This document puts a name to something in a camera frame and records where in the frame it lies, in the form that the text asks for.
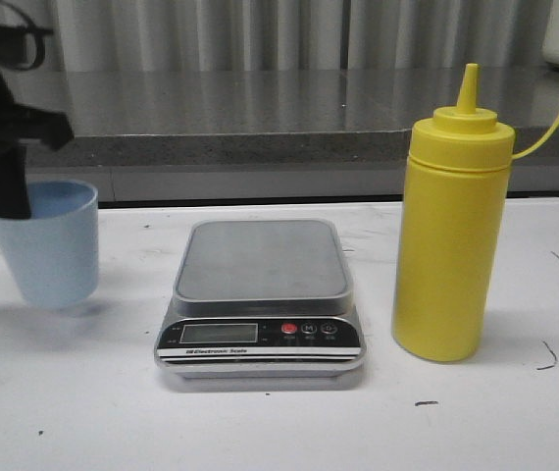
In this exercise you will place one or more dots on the grey stone counter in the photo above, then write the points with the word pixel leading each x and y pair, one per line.
pixel 223 138

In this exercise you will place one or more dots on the light blue plastic cup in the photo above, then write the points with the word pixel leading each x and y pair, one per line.
pixel 53 255

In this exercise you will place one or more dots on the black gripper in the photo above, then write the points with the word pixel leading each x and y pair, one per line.
pixel 22 49

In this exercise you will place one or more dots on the yellow squeeze bottle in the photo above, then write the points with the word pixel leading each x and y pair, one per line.
pixel 458 169

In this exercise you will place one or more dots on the silver electronic kitchen scale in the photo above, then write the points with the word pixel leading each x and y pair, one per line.
pixel 263 301

